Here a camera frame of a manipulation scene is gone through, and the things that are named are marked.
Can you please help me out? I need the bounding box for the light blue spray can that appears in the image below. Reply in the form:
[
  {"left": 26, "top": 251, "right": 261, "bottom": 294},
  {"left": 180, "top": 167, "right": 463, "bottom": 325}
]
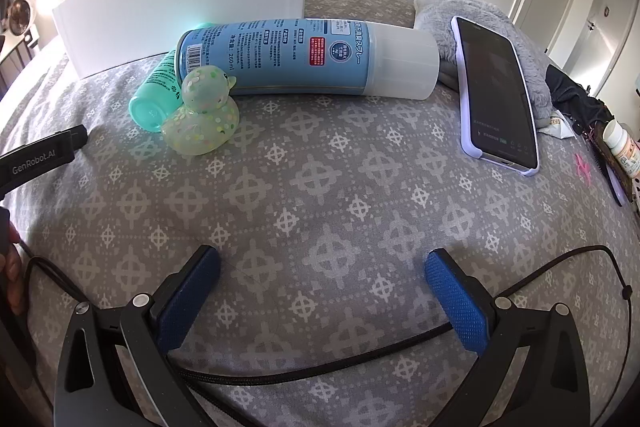
[{"left": 179, "top": 18, "right": 441, "bottom": 100}]

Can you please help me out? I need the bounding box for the dark cloth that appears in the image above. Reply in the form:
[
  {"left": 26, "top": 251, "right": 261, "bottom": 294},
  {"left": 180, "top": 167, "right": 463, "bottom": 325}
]
[{"left": 545, "top": 64, "right": 617, "bottom": 138}]

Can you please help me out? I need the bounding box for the dark flat object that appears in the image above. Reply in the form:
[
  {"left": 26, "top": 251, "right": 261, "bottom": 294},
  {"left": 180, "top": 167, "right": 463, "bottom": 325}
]
[{"left": 594, "top": 141, "right": 629, "bottom": 208}]

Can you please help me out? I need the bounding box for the grey patterned bedspread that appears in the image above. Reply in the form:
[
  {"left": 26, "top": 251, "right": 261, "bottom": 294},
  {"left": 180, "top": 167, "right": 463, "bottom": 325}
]
[{"left": 0, "top": 0, "right": 640, "bottom": 427}]

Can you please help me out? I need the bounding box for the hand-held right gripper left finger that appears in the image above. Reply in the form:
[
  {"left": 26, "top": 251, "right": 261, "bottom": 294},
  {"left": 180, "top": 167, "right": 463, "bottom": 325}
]
[{"left": 54, "top": 244, "right": 223, "bottom": 427}]

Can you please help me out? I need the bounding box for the white pill bottle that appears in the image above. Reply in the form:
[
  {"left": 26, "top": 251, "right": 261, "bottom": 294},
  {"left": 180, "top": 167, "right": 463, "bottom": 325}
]
[{"left": 602, "top": 121, "right": 640, "bottom": 178}]

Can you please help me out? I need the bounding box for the person's left hand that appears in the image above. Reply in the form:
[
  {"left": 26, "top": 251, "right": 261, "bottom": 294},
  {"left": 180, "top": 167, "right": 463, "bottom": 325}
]
[{"left": 0, "top": 251, "right": 24, "bottom": 315}]

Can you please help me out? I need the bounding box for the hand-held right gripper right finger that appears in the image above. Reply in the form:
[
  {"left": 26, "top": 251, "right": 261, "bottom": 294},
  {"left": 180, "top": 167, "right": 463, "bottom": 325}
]
[{"left": 424, "top": 248, "right": 592, "bottom": 427}]

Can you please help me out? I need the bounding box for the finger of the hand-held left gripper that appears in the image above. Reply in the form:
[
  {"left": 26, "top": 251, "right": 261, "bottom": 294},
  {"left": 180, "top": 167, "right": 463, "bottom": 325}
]
[{"left": 69, "top": 124, "right": 89, "bottom": 154}]

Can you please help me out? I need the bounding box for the grey fluffy towel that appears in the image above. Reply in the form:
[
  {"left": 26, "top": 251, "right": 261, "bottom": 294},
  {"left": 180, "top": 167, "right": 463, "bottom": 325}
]
[{"left": 414, "top": 0, "right": 554, "bottom": 136}]

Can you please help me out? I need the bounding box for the black cable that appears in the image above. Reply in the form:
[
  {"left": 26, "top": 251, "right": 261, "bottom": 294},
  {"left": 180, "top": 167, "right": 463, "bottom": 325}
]
[{"left": 19, "top": 245, "right": 630, "bottom": 427}]

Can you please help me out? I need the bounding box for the teal plastic bottle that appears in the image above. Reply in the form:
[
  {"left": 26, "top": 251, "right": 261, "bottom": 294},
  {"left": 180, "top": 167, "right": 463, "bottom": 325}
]
[{"left": 128, "top": 49, "right": 184, "bottom": 135}]

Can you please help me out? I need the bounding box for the white room door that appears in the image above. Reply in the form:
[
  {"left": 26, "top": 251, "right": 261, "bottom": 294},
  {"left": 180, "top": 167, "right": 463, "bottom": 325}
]
[{"left": 549, "top": 0, "right": 640, "bottom": 108}]

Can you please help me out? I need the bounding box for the phone with lilac case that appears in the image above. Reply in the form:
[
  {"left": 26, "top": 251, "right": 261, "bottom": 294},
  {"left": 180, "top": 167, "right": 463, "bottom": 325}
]
[{"left": 451, "top": 16, "right": 541, "bottom": 178}]

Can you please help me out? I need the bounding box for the pale green glitter duck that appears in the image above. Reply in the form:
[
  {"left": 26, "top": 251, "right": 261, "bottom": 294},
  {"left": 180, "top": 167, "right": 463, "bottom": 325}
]
[{"left": 161, "top": 65, "right": 241, "bottom": 156}]

